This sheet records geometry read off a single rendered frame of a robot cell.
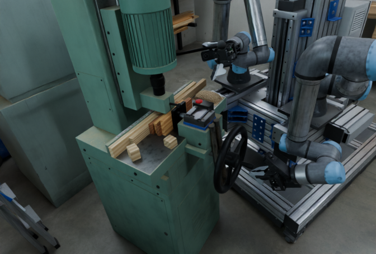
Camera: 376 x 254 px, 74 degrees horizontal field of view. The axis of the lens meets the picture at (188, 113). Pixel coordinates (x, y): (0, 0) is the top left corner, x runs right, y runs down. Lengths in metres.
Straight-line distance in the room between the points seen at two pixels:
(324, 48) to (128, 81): 0.71
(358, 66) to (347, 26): 0.79
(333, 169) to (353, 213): 1.12
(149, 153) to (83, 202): 1.25
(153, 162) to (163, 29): 0.48
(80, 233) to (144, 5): 1.57
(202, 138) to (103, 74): 0.48
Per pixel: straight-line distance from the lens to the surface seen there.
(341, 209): 2.09
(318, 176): 1.01
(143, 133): 1.05
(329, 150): 1.08
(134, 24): 0.91
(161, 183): 1.05
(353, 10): 1.63
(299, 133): 1.04
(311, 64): 0.89
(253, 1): 1.37
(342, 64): 0.87
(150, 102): 1.09
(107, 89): 1.14
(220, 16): 1.39
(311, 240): 1.88
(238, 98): 1.62
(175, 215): 1.21
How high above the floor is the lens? 1.55
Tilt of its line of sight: 33 degrees down
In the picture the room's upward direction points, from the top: 5 degrees counter-clockwise
